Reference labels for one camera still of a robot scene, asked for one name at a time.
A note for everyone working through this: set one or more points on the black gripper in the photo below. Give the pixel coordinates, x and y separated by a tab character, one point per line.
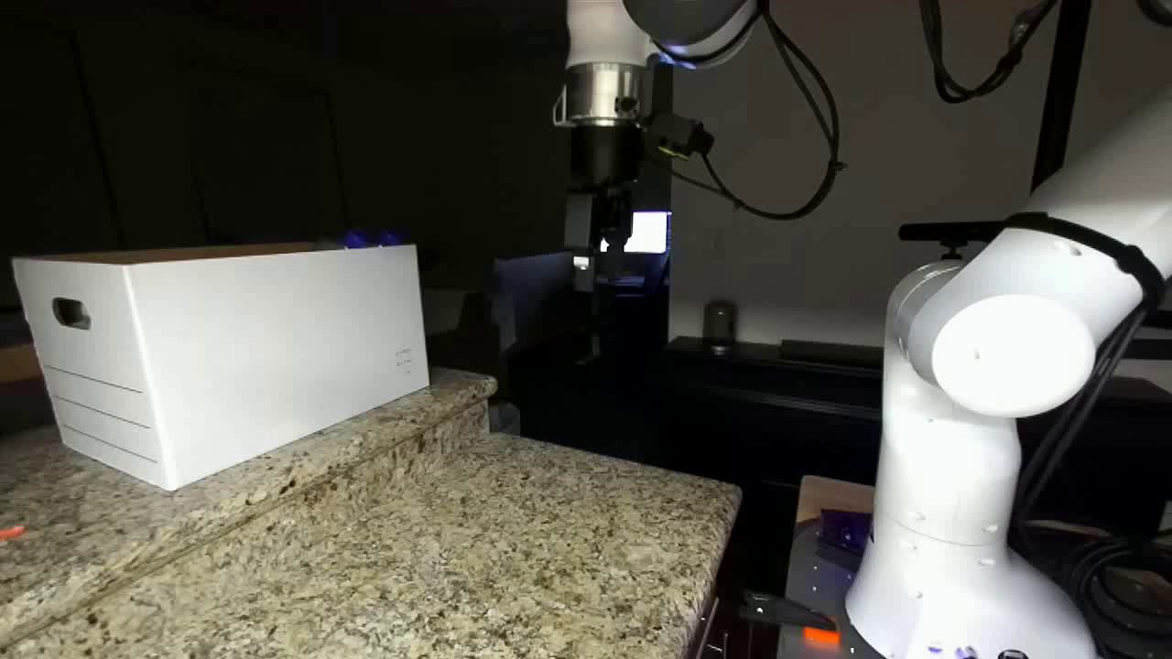
600	166

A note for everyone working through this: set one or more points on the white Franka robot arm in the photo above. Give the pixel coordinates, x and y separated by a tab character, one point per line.
974	490

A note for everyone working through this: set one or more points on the white rectangular storage box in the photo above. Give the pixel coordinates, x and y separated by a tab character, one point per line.
241	367

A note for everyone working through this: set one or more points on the lit computer monitor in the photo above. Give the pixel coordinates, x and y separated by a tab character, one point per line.
650	232

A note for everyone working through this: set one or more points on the dark office chair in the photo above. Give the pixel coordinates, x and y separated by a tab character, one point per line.
537	297

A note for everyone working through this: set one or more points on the small dark speaker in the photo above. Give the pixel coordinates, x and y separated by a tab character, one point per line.
720	322

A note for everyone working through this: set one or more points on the dark low cabinet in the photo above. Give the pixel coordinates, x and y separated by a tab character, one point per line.
782	416

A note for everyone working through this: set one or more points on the black vertical stand pole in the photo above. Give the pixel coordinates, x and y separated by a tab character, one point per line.
1062	87

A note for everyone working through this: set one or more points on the orange button on base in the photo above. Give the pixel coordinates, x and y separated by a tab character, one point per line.
821	638

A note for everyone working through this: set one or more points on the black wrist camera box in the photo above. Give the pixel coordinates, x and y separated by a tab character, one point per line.
682	132

